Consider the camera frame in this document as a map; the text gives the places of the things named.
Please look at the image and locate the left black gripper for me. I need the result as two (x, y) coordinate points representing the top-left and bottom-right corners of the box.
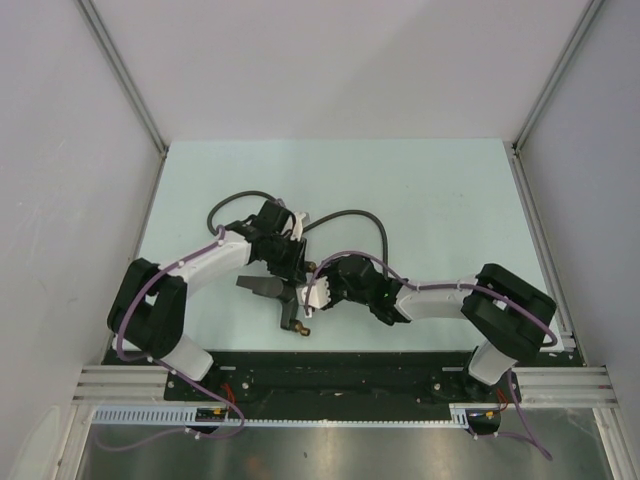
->
(266, 233), (308, 282)

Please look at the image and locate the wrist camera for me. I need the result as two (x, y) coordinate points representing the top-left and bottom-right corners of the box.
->
(296, 276), (331, 318)
(288, 212), (309, 241)

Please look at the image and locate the aluminium corner post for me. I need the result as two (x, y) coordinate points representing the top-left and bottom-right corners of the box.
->
(511, 0), (608, 156)
(74, 0), (168, 159)

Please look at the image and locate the dark grey flexible hose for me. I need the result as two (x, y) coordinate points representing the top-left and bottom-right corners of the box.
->
(207, 189), (392, 271)

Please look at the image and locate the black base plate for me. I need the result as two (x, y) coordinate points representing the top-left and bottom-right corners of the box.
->
(102, 349), (584, 421)

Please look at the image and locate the left aluminium corner post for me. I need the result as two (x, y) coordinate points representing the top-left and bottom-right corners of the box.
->
(74, 0), (168, 159)

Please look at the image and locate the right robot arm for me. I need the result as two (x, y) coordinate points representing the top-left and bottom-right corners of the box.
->
(303, 251), (558, 401)

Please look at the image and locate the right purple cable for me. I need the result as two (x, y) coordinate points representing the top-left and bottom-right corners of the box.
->
(304, 249), (557, 461)

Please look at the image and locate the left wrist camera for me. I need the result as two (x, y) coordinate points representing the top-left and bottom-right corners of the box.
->
(288, 212), (309, 241)

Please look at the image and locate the right aluminium corner post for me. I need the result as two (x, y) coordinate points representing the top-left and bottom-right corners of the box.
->
(511, 0), (608, 156)

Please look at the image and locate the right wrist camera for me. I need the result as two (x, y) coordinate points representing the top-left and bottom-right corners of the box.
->
(296, 276), (331, 318)

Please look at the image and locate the slotted cable duct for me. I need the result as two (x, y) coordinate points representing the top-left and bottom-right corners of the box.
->
(92, 405), (502, 430)

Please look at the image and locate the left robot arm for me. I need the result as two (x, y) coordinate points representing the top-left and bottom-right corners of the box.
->
(107, 200), (308, 400)

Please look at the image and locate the aluminium frame rail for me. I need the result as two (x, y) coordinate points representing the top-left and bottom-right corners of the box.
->
(73, 365), (168, 405)

